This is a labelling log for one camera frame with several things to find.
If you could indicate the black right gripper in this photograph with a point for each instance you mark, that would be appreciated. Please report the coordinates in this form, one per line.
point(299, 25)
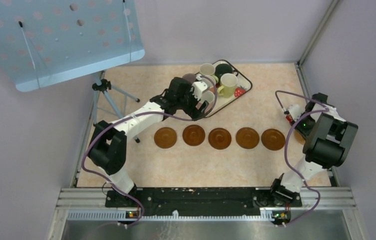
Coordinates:
point(304, 133)

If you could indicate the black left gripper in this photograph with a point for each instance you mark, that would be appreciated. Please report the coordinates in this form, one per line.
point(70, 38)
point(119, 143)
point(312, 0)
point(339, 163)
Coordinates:
point(193, 113)

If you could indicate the light woven round coaster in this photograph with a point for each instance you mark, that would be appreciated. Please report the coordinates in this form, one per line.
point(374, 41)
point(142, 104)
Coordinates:
point(299, 138)

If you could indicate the brown round coaster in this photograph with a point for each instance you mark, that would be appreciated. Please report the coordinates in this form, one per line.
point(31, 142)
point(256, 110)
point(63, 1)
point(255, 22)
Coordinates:
point(273, 139)
point(219, 138)
point(193, 135)
point(247, 138)
point(165, 137)

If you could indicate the dark green mug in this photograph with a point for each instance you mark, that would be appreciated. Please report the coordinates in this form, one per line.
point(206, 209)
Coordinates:
point(224, 68)

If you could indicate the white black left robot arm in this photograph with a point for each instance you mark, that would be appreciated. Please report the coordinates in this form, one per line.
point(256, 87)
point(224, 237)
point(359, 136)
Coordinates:
point(108, 145)

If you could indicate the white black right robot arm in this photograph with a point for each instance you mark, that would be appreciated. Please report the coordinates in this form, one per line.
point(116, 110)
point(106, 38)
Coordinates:
point(328, 140)

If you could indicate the pink mug in front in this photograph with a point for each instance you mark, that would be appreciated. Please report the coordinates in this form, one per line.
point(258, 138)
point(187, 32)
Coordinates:
point(208, 97)

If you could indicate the purple grey mug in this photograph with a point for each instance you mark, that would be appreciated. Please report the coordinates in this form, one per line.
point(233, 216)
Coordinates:
point(190, 77)

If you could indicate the cream mug at back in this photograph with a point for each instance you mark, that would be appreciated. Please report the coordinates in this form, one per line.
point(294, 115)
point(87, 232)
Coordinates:
point(209, 70)

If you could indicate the yellow green mug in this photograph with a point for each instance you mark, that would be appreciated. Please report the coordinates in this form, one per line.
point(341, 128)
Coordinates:
point(228, 85)

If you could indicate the white tray with black rim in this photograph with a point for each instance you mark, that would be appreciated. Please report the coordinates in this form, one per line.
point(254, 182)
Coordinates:
point(220, 101)

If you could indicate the grey tripod stand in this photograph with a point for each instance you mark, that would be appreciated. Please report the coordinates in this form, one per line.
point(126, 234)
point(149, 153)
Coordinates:
point(102, 87)

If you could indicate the light blue perforated board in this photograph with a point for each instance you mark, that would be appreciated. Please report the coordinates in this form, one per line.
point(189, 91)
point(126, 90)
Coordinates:
point(46, 42)

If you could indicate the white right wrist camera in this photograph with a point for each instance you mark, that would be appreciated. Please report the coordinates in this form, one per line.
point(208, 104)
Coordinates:
point(294, 112)

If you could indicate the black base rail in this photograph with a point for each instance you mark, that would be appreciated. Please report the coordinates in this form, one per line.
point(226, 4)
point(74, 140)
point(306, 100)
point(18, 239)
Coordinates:
point(199, 201)

